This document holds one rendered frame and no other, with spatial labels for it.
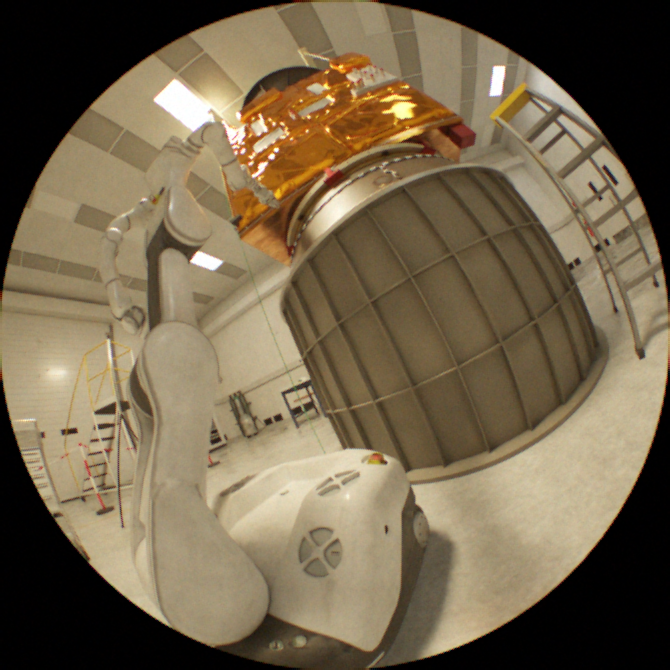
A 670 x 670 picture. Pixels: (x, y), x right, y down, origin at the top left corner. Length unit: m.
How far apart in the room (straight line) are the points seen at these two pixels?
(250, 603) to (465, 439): 0.87
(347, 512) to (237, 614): 0.26
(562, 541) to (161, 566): 0.70
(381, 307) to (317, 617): 0.94
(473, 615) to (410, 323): 0.91
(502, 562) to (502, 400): 0.59
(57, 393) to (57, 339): 1.47
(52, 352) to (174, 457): 7.38
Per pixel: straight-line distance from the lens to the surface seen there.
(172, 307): 0.54
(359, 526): 0.40
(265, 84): 3.96
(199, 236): 0.68
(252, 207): 1.86
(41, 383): 7.39
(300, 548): 0.46
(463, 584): 0.64
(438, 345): 0.89
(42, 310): 7.97
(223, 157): 1.05
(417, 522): 0.65
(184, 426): 0.39
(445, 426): 0.97
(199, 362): 0.44
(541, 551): 0.65
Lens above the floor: 0.54
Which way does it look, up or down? 11 degrees up
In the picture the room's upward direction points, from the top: 25 degrees counter-clockwise
